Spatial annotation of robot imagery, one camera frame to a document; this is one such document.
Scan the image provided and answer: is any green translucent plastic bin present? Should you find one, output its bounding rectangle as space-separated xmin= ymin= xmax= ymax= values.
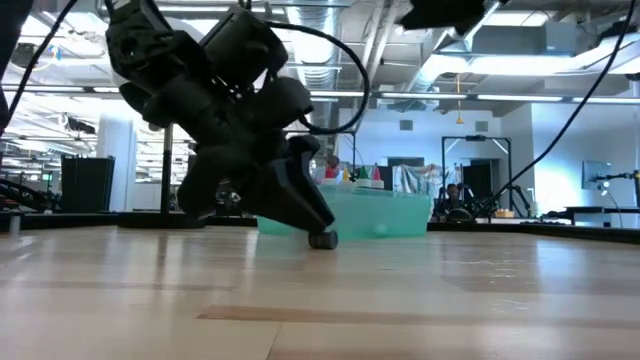
xmin=255 ymin=185 xmax=432 ymax=240

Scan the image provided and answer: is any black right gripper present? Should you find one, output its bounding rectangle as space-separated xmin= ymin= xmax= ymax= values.
xmin=398 ymin=0 xmax=506 ymax=37

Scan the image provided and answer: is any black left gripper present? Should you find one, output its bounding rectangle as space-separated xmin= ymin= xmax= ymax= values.
xmin=139 ymin=74 xmax=336 ymax=236

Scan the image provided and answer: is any person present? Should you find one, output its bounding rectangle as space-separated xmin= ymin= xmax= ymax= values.
xmin=433 ymin=182 xmax=467 ymax=222
xmin=312 ymin=153 xmax=344 ymax=185

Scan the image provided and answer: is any black cabinet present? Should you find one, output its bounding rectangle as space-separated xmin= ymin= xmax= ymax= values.
xmin=60 ymin=154 xmax=116 ymax=214

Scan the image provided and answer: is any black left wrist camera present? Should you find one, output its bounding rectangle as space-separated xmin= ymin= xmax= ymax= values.
xmin=199 ymin=4 xmax=290 ymax=89

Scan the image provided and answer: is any black aluminium table frame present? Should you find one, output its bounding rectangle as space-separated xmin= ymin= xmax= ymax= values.
xmin=0 ymin=212 xmax=640 ymax=246

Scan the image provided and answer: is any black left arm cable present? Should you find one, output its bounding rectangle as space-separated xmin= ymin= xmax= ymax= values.
xmin=264 ymin=19 xmax=372 ymax=136

